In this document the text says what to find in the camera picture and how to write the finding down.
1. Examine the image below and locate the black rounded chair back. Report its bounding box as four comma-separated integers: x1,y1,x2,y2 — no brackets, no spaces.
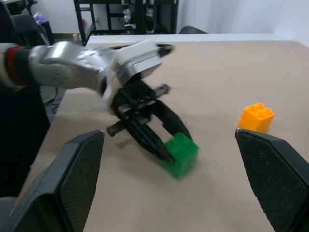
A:
180,25,208,34

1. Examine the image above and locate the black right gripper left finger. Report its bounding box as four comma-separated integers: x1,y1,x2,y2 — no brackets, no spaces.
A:
9,130,105,232

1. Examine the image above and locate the green toy brick cube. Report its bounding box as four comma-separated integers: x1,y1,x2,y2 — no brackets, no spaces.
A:
160,131,200,180

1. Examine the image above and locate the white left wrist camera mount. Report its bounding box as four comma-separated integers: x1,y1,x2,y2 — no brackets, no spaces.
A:
101,39,163,100

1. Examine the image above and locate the black office chair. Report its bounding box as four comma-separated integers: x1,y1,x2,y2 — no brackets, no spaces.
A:
0,0,53,46

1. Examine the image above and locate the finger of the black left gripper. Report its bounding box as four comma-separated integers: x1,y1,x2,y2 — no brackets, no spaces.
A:
155,100,193,141
127,120,174,164

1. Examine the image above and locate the orange toy brick cube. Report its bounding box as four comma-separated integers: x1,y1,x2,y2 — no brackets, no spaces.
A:
236,102,275,133

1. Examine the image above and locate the black metal shelf rack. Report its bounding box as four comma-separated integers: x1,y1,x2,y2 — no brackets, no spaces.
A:
73,0,178,46

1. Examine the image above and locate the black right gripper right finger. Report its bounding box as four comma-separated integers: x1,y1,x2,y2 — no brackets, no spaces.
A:
235,128,309,232

